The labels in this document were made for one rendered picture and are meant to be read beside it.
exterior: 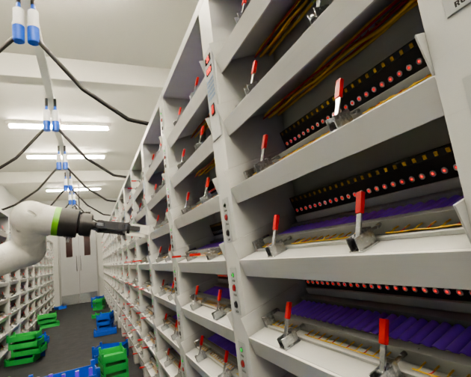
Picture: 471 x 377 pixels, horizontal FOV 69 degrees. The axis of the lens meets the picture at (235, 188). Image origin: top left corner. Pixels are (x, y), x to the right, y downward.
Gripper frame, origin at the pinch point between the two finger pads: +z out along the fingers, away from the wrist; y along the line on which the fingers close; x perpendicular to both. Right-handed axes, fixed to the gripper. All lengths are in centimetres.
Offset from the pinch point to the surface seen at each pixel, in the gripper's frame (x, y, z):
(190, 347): -43, -30, 30
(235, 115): 27, 48, 13
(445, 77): 9, 101, 17
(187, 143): 48, -30, 19
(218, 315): -25.3, 13.3, 26.1
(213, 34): 55, 40, 7
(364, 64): 33, 73, 32
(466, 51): 11, 104, 16
